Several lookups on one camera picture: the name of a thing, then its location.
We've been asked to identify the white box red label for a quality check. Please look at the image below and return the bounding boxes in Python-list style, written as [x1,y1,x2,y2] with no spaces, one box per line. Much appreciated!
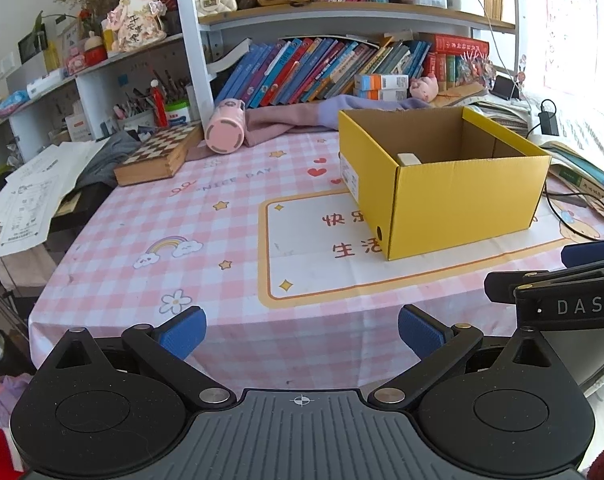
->
[64,112,93,143]

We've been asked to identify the black power adapter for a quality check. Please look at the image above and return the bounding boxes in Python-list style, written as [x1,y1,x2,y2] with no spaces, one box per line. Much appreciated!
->
[538,100,560,136]

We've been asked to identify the row of colourful books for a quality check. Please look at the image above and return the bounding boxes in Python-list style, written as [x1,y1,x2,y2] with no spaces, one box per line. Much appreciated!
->
[217,35,433,110]

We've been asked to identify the dark grey cloth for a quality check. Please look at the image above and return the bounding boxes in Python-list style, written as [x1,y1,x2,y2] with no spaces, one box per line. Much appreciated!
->
[74,130,143,191]

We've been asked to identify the black cable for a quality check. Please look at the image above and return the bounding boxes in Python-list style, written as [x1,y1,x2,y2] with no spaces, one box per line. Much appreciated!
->
[544,180,604,236]

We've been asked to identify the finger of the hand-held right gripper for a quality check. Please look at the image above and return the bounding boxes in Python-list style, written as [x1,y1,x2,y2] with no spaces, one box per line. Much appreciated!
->
[484,257,604,303]
[562,239,604,270]

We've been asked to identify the white shelf unit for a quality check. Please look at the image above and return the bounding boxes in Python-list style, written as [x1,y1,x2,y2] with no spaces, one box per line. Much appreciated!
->
[0,0,525,171]

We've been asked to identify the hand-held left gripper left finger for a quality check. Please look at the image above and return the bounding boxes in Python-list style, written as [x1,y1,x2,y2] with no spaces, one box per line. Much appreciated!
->
[34,306,237,411]

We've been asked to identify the white jar green lid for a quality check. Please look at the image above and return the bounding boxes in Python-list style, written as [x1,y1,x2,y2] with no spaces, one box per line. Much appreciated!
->
[164,100,192,126]

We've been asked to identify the yellow cardboard box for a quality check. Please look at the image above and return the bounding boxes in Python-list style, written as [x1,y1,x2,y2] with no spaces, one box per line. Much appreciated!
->
[338,106,553,262]

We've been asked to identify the black charger with cable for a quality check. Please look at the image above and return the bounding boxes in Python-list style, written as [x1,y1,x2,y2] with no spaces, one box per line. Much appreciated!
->
[527,132,604,226]

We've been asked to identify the red white bottle figurine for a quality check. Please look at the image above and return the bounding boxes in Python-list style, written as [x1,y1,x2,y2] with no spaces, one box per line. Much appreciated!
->
[149,80,168,128]

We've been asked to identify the alphabet wall poster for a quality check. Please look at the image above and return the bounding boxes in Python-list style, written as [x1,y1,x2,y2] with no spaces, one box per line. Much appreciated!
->
[542,0,604,96]

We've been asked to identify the orange blue white box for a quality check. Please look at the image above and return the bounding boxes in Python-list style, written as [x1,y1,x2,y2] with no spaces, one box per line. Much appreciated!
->
[354,74,409,92]
[354,89,409,102]

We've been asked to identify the holder of pens and brushes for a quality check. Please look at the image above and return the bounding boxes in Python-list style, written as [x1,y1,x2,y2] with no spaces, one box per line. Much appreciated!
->
[113,67,193,133]

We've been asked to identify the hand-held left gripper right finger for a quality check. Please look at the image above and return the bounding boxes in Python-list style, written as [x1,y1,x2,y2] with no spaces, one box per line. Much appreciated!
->
[368,305,565,409]

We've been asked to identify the pink plush doll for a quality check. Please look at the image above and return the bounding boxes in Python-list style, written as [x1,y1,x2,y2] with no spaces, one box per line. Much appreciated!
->
[102,0,167,53]

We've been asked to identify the wooden chess box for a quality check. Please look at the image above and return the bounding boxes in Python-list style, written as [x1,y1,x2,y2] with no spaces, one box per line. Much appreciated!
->
[113,122,204,187]

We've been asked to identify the colourful paper flower bundle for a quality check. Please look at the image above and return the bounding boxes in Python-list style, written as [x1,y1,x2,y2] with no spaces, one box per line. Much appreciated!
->
[454,50,495,83]

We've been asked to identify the brown paper envelope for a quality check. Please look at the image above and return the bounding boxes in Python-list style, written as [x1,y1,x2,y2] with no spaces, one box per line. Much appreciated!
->
[432,82,488,107]

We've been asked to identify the pink pig plush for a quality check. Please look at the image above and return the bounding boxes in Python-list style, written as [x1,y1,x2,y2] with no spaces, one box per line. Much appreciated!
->
[408,74,439,102]

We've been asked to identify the blue tissue pack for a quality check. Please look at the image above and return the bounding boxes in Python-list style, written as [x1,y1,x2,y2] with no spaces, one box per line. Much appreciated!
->
[0,91,30,113]

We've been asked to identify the pink purple cloth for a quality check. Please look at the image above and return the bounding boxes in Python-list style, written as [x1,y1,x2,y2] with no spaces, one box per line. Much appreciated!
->
[184,95,433,161]

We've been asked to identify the pink checked desktop tablecloth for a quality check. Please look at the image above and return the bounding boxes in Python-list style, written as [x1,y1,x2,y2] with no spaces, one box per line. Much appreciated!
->
[28,125,604,396]

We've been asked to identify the red and green upright books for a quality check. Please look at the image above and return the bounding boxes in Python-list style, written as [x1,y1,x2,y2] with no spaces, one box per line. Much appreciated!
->
[424,52,458,92]

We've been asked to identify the thick red book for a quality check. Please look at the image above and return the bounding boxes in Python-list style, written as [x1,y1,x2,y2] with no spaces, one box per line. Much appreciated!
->
[432,34,490,56]

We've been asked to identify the printed paper sheets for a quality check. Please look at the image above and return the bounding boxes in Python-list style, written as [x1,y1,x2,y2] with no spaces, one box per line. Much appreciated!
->
[0,141,110,259]

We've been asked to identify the stack of notebooks and papers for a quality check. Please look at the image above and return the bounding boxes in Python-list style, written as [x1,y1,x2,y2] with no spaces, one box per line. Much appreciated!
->
[469,100,530,133]

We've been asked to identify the pink cylindrical cup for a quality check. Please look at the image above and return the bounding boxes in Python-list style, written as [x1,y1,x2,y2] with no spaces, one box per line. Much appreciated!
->
[204,99,248,155]

